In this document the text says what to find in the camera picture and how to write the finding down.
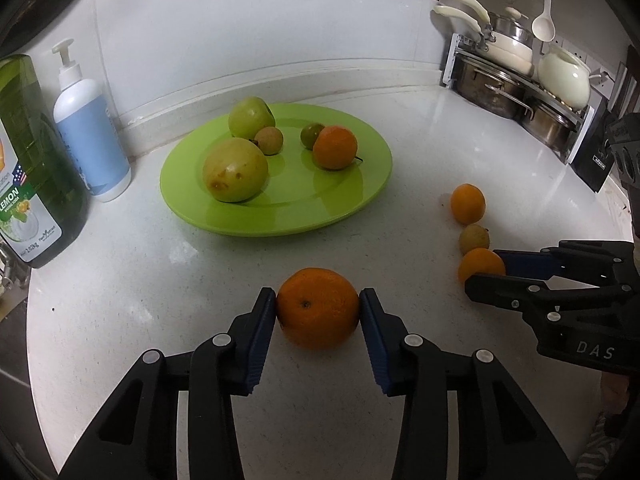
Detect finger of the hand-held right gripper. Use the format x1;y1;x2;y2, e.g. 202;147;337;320
492;240;633;288
464;272;633;314

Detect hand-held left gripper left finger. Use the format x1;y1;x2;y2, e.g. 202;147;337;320
57;286;277;480

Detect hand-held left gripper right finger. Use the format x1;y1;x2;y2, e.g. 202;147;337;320
358;287;576;480

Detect small orange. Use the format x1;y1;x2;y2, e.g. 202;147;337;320
276;267;361;350
457;248;507;286
450;183;486;225

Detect green plate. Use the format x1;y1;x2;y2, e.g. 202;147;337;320
160;103;393;237

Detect yellow-green pear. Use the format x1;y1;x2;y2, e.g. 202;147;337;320
202;138;270;204

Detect large orange with stem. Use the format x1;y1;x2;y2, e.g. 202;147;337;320
312;125;366;171

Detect small brown kiwi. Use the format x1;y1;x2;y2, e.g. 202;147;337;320
254;126;284;156
459;224;491;256

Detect small green tomato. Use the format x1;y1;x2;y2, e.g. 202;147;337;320
300;122;327;151

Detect green apple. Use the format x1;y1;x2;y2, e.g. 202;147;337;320
228;97;277;140

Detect striped cloth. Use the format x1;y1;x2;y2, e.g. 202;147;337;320
575;410;626;480

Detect black knife block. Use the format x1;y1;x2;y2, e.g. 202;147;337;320
570;100;623;193

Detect small steel pot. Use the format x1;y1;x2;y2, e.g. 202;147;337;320
520;97;578;153

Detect wide steel pot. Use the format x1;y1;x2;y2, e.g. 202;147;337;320
457;55;533;120

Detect white ceramic pot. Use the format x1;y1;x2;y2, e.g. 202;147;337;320
537;45;603;111

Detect metal pot rack white ends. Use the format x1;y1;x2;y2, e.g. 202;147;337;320
441;32;597;165

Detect steel pot with lid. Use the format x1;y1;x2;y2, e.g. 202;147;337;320
490;6;535;46

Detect white ladle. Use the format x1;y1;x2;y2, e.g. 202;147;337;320
531;0;556;42

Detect white pump bottle blue label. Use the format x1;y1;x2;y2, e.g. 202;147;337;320
52;40;132;203

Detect green dish soap bottle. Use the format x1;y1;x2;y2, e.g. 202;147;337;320
0;54;91;269

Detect white wall outlet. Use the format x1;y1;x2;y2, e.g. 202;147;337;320
557;35;586;58

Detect white pan cream handle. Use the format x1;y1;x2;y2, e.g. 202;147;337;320
448;0;533;56
432;4;535;73

